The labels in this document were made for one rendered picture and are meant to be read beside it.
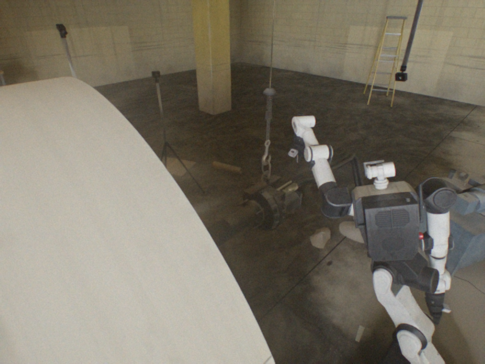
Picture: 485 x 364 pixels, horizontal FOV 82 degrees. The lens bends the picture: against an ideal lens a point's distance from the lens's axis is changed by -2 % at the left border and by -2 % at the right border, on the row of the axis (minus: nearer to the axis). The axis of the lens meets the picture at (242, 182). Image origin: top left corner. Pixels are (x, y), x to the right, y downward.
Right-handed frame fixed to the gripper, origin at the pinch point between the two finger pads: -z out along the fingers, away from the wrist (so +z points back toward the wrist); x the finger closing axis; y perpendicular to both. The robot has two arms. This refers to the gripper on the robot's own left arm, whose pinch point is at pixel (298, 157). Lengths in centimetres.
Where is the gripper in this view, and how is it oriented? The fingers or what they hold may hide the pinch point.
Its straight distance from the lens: 181.0
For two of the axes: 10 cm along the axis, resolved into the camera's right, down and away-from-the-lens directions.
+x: -7.0, -3.8, 6.1
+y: -7.1, 3.7, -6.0
